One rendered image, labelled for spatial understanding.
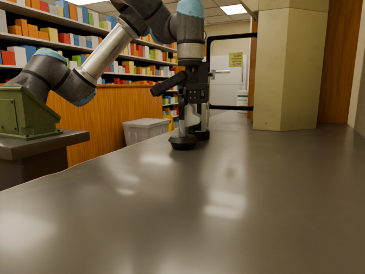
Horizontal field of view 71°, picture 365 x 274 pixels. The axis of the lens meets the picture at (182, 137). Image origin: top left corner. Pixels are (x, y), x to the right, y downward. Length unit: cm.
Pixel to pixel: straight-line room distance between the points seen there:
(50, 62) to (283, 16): 91
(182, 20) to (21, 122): 64
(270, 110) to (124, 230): 87
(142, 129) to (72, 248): 290
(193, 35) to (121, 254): 56
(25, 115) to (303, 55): 106
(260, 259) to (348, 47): 129
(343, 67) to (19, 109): 140
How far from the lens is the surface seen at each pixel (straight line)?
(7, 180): 112
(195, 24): 73
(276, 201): 45
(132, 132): 330
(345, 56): 149
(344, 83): 149
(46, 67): 113
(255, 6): 116
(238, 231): 36
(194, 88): 71
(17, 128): 105
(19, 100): 102
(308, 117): 122
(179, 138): 73
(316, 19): 123
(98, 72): 117
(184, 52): 72
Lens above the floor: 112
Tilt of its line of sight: 11 degrees down
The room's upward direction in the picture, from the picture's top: straight up
